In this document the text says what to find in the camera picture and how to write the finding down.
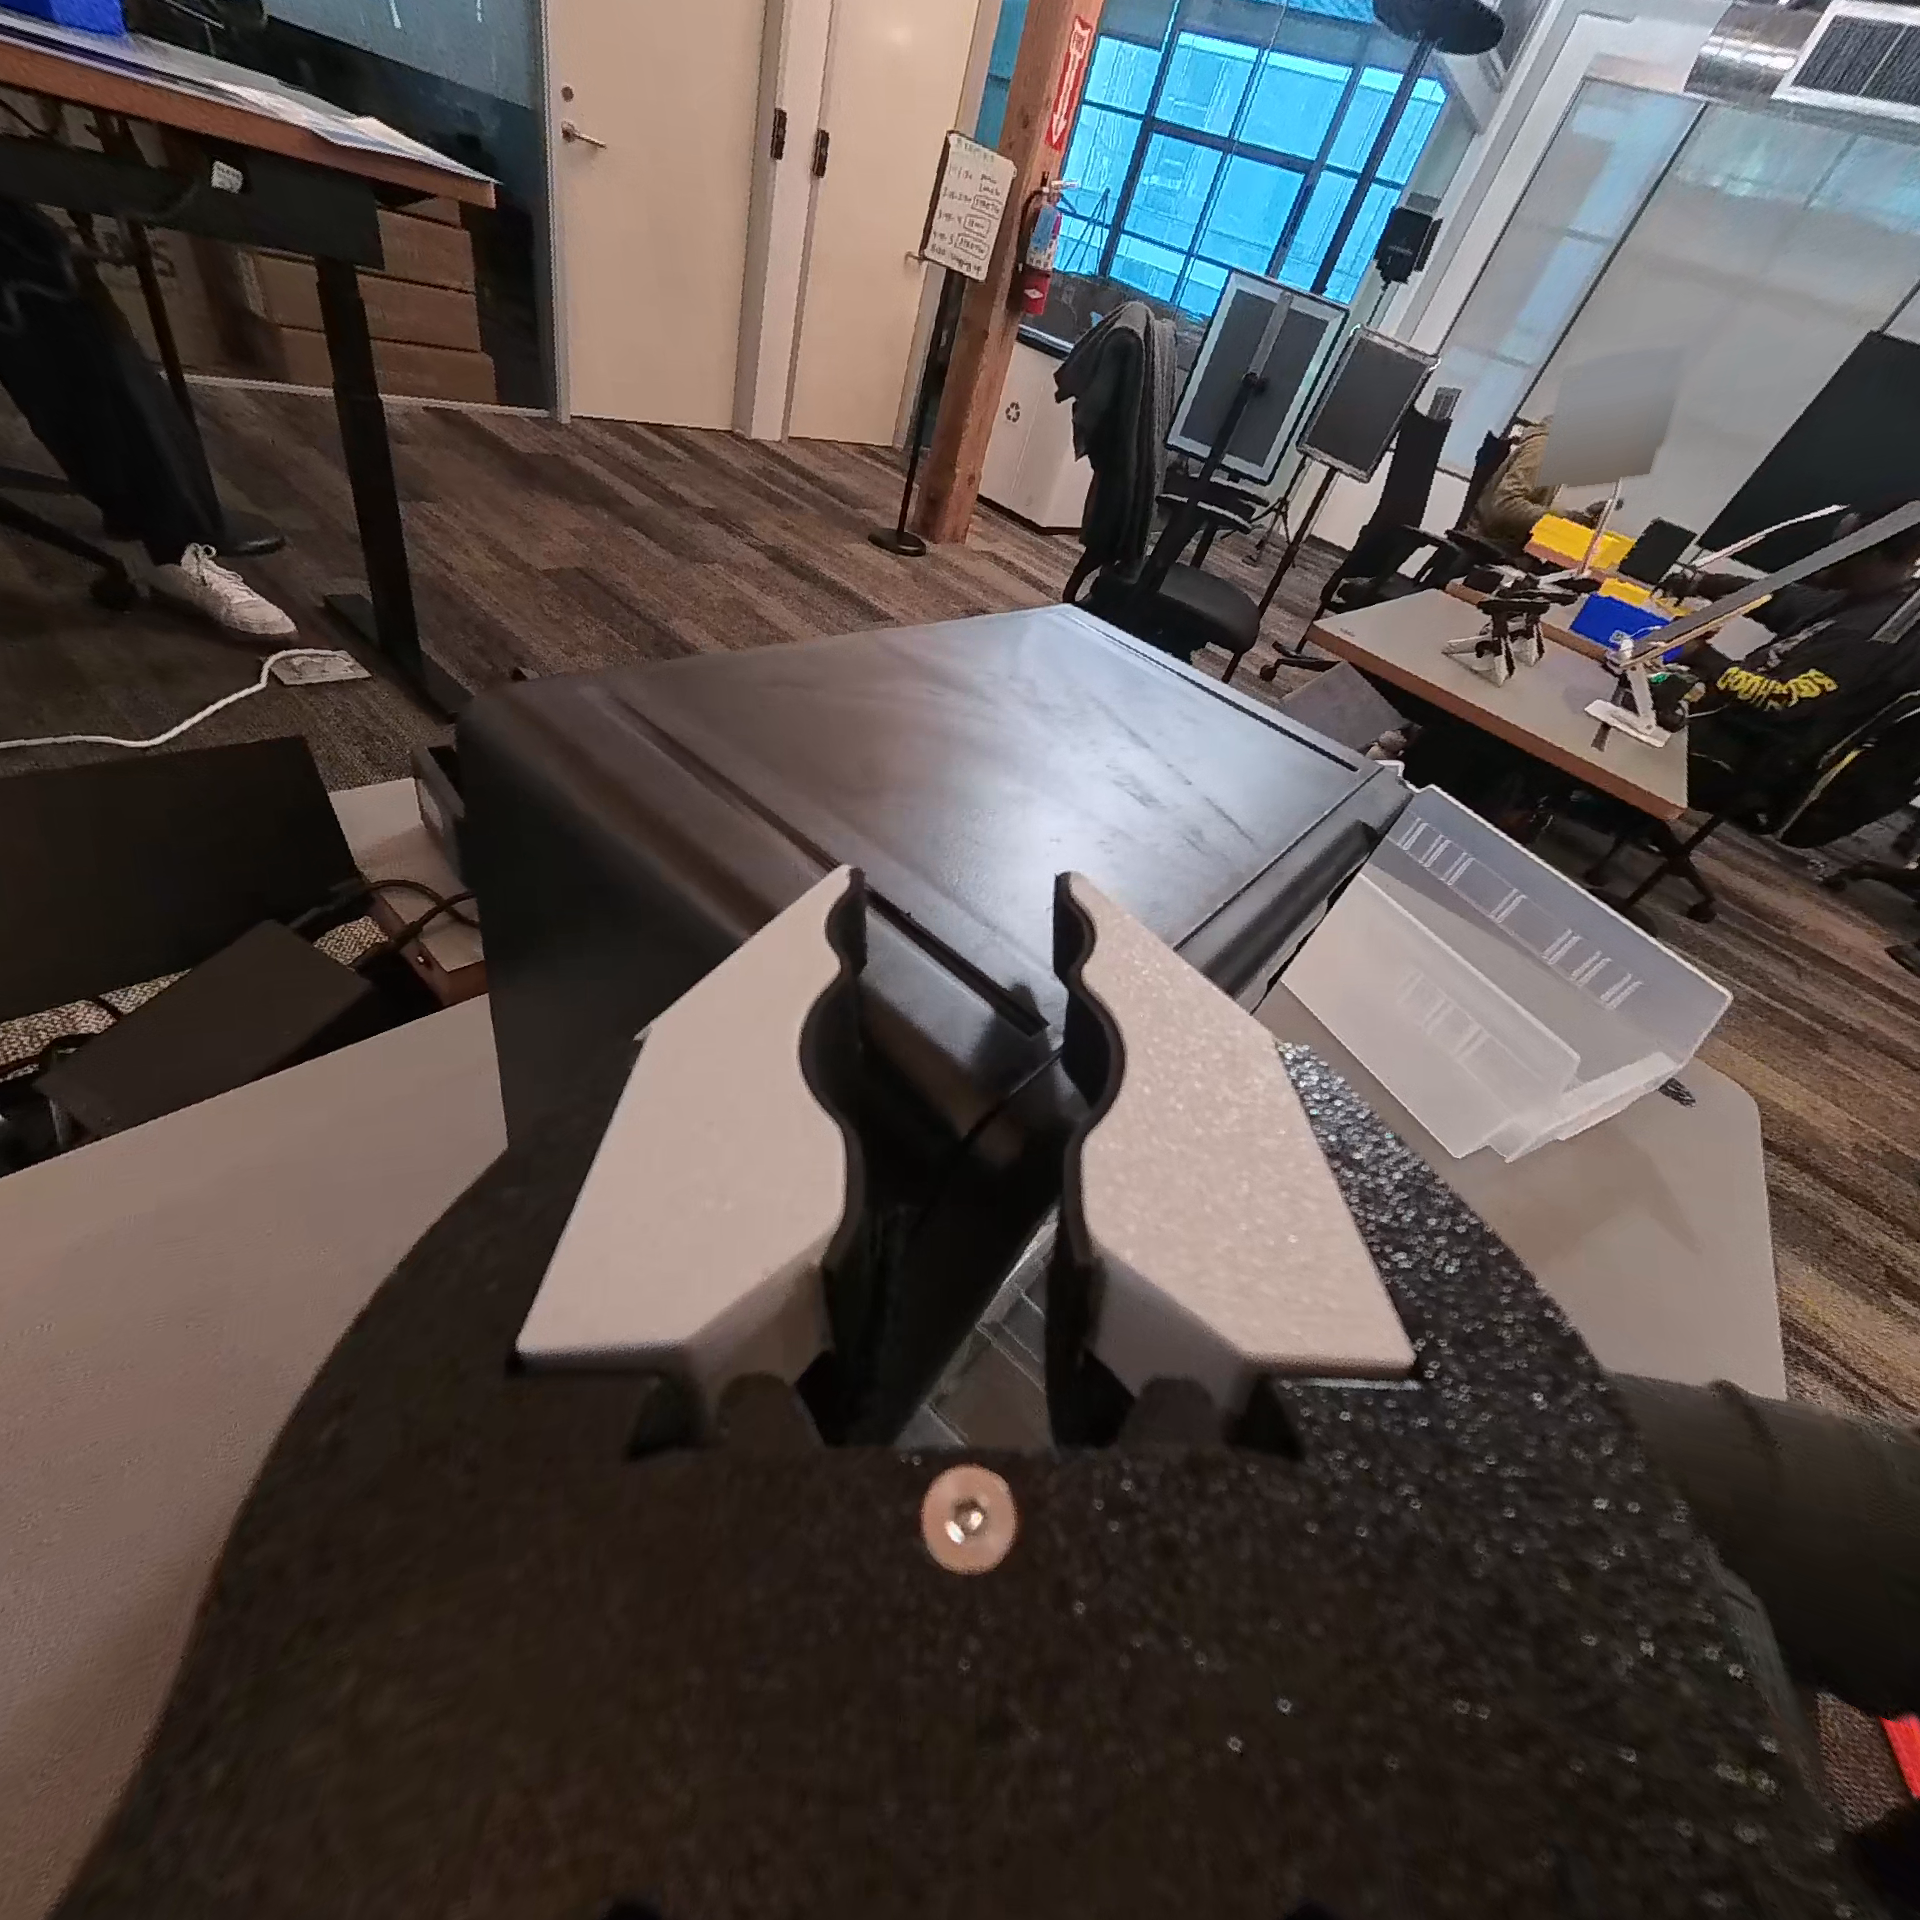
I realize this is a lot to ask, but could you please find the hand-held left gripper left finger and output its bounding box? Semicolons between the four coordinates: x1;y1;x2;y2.
513;863;875;1402

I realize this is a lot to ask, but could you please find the black box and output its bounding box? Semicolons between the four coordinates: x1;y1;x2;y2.
36;922;380;1146

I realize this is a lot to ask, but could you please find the blue bin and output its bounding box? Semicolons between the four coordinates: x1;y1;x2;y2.
1566;580;1676;652

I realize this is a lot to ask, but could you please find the large grid window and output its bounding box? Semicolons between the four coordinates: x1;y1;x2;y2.
1048;0;1453;327

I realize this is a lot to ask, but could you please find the large black board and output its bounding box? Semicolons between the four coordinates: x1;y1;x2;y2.
1695;329;1920;580

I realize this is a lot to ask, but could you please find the dark grey jacket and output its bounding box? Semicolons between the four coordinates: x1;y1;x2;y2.
1054;300;1181;585

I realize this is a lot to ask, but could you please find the white recycling bin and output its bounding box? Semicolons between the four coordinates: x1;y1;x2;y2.
976;331;1107;537

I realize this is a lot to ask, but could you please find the clear plastic drawer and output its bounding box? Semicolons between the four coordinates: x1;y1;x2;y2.
921;1229;1057;1449
1275;787;1736;1165

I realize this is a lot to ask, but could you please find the yellow bin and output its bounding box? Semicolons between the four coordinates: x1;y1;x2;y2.
1524;513;1646;580

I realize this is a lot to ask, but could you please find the white air vent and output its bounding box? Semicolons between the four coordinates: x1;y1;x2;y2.
1768;0;1920;107

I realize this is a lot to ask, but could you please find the black flat panel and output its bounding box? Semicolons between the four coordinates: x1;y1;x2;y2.
0;734;366;1023

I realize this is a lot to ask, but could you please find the wooden standing desk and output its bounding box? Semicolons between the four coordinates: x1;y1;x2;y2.
0;23;501;721

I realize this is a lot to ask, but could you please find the white door with handle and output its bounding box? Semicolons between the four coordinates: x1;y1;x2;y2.
543;0;771;433

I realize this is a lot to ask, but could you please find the black cable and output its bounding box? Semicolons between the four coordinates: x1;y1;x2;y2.
319;883;485;965

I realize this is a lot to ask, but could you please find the black drawer cabinet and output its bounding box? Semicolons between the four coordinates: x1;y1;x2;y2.
455;604;1414;1449

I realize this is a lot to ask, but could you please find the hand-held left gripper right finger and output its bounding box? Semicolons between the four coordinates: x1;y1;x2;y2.
1046;873;1422;1439

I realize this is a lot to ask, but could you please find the black high-back office chair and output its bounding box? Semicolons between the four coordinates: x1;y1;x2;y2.
1275;402;1503;681

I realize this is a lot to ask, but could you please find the whiteboard sign on stand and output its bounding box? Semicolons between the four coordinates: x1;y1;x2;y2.
871;131;1019;561

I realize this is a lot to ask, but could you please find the red sign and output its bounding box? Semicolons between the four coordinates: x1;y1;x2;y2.
1045;12;1096;156

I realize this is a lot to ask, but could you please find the black ceiling lamp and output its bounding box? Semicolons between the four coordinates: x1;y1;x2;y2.
1371;0;1509;57

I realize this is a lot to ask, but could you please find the small black tripod device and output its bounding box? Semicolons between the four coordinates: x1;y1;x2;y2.
1440;577;1580;692

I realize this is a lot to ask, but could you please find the white cable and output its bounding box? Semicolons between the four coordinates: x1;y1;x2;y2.
0;647;304;753

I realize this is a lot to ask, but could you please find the white door with hinges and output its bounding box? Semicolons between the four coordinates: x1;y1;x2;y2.
776;0;995;449

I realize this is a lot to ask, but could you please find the red fire extinguisher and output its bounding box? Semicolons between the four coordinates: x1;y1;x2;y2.
1011;175;1080;318

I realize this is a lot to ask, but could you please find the wooden pillar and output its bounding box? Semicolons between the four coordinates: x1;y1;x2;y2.
912;0;1107;546

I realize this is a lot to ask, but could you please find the large framed panel on tripod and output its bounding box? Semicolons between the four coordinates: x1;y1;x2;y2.
1163;267;1353;579

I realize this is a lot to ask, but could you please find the small framed panel on tripod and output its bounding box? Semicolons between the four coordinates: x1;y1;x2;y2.
1248;325;1441;665

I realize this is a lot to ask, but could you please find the grey work table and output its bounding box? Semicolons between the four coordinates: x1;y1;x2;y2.
1303;585;1720;922

